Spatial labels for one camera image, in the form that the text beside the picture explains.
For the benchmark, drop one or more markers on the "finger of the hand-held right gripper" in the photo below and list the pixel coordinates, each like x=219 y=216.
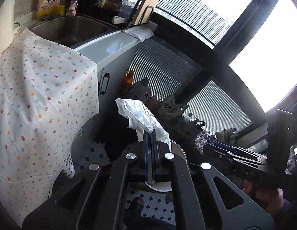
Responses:
x=226 y=146
x=234 y=159

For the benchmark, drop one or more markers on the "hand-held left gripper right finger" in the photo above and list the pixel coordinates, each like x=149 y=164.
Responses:
x=156 y=155

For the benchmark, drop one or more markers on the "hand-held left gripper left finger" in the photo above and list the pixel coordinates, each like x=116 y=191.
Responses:
x=147 y=160

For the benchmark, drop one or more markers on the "white round bucket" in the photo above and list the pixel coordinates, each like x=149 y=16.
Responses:
x=178 y=151

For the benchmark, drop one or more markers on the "foil ball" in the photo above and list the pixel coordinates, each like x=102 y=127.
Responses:
x=204 y=138

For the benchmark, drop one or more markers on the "white plastic bag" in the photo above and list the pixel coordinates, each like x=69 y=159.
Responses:
x=136 y=115

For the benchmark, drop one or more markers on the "person's right forearm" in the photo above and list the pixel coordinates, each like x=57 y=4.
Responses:
x=287 y=210

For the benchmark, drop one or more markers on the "person's right hand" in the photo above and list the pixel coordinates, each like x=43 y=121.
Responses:
x=256 y=192

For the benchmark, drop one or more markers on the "beige pump bottle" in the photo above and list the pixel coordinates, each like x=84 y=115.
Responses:
x=198 y=125

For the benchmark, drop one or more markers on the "dark cloth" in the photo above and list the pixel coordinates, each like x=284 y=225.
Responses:
x=115 y=141

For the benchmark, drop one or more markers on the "white window blind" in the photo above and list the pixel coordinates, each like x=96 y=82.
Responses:
x=160 y=67
x=217 y=105

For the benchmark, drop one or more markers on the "small white bottle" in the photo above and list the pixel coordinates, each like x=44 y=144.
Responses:
x=188 y=122

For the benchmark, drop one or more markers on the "person's foot in black slipper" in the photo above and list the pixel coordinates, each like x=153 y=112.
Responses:
x=134 y=207

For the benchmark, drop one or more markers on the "green white printed bag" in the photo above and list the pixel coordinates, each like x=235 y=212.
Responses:
x=172 y=106

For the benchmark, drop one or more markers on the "small printed pouch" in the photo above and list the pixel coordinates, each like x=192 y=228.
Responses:
x=153 y=103

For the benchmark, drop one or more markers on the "person's dark trouser leg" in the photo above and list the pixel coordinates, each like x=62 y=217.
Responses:
x=153 y=224

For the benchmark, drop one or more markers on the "white laundry detergent bottle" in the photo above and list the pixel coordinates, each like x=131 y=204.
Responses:
x=140 y=88

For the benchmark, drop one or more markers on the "white cloth black vine print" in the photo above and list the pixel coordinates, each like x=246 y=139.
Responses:
x=70 y=165

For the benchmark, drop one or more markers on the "orange liquid bottle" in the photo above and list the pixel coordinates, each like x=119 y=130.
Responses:
x=128 y=80

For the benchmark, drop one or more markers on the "grey kitchen cabinet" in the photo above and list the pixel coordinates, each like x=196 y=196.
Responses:
x=119 y=62

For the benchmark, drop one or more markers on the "white floral cloth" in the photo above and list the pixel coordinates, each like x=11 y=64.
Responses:
x=38 y=95

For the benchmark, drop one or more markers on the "small white soap holder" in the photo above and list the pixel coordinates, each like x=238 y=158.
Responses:
x=118 y=19

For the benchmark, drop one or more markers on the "black dish rack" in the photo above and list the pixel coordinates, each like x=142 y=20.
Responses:
x=129 y=7

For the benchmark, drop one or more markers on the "steel kitchen sink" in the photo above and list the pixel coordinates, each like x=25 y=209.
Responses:
x=67 y=28

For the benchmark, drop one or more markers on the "wooden cutting board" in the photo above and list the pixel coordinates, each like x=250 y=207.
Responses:
x=148 y=0

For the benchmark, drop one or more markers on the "glass container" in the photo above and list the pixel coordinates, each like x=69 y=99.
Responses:
x=107 y=0

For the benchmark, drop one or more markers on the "small pink bottle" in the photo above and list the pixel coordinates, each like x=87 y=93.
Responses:
x=73 y=7

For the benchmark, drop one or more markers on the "yellow detergent bottle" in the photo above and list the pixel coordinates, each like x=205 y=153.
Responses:
x=51 y=1

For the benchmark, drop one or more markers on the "white electric kettle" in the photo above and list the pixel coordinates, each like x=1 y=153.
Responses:
x=4 y=26

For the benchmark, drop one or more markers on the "black window frame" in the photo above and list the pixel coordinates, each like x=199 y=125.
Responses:
x=246 y=26

